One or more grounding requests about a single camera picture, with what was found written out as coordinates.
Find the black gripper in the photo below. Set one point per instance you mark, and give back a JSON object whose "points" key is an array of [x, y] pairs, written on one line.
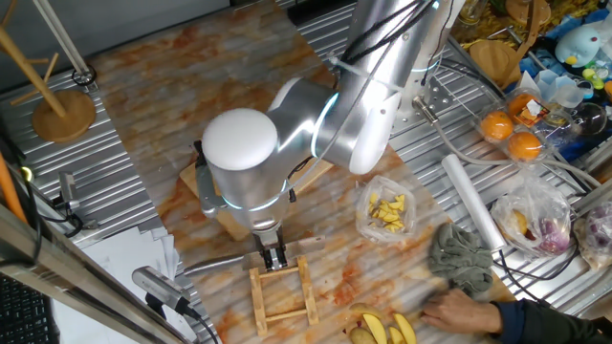
{"points": [[271, 240]]}

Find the steel kitchen knife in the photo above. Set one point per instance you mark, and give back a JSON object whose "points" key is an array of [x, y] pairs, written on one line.
{"points": [[306, 248]]}

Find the dark sleeved forearm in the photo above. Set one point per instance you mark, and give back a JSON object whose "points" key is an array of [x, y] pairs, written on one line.
{"points": [[550, 325]]}

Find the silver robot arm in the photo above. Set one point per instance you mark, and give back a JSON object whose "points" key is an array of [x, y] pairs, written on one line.
{"points": [[306, 124]]}

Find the person bare hand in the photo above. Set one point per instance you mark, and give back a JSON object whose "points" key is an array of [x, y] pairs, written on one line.
{"points": [[464, 313]]}

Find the wooden knife rack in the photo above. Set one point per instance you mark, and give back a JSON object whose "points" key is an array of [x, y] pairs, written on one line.
{"points": [[258, 306]]}

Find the wooden cutting board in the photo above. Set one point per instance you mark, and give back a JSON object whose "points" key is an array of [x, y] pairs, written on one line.
{"points": [[315, 174]]}

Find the whole brown potato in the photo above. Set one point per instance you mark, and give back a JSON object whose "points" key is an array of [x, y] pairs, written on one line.
{"points": [[361, 336]]}

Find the plastic bag of potato pieces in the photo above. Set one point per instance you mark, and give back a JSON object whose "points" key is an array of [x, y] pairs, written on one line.
{"points": [[378, 184]]}

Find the small yellow potato wedge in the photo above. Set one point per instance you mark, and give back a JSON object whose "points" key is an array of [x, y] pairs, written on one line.
{"points": [[396, 336]]}

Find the white paper sheet stack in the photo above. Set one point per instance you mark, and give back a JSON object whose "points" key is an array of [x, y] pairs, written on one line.
{"points": [[110, 267]]}

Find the grey green cloth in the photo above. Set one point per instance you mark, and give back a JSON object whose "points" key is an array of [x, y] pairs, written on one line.
{"points": [[459, 258]]}

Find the white plastic wrap roll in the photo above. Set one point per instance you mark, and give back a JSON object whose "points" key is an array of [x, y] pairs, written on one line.
{"points": [[471, 200]]}

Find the orange marble pattern mat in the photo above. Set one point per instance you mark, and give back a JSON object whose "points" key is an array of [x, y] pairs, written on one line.
{"points": [[143, 95]]}

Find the metal robot mounting plate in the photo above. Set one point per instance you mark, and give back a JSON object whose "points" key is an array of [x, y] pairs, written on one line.
{"points": [[444, 102]]}

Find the wooden round base stand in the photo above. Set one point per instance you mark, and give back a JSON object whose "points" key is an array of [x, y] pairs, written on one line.
{"points": [[64, 119]]}

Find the black keyboard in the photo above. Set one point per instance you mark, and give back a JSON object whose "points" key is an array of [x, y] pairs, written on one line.
{"points": [[24, 315]]}

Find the orange pole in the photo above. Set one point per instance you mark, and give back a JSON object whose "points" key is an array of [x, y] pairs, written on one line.
{"points": [[9, 191]]}

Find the purple onion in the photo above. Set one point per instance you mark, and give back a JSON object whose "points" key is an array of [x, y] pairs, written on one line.
{"points": [[554, 236]]}

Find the orange fruit with label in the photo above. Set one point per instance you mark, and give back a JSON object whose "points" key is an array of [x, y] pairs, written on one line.
{"points": [[518, 102]]}

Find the wooden disc with stick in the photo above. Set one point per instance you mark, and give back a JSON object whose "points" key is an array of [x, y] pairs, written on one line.
{"points": [[495, 62]]}

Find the clear plastic fruit container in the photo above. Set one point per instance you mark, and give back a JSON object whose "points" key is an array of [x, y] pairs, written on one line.
{"points": [[545, 126]]}

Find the white rod stand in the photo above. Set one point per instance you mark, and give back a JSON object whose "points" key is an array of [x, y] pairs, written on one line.
{"points": [[62, 37]]}

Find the clear glass jar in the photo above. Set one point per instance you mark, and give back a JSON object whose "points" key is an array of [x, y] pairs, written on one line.
{"points": [[471, 12]]}

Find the clear bag of purple vegetables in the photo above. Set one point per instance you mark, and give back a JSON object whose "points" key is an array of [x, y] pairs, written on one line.
{"points": [[597, 239]]}

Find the clear plastic cups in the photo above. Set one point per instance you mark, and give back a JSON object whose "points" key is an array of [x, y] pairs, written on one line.
{"points": [[559, 91]]}

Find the clear glass bowl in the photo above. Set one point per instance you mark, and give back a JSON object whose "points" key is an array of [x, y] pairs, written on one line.
{"points": [[590, 119]]}

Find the green yellow toy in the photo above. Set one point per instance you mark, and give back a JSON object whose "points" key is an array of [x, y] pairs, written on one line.
{"points": [[593, 79]]}

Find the blue plush toy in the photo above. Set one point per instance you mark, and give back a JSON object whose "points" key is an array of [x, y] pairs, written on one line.
{"points": [[576, 45]]}

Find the grey camera mounting bracket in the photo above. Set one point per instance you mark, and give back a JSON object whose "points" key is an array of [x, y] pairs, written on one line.
{"points": [[208, 191]]}

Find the grey cylindrical camera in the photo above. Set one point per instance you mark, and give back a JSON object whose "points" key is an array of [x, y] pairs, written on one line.
{"points": [[158, 286]]}

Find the steel frame rail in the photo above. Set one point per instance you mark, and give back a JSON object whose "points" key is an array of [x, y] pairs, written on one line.
{"points": [[72, 282]]}

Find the grey camera on clamp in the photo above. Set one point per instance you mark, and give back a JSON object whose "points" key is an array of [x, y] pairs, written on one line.
{"points": [[68, 188]]}

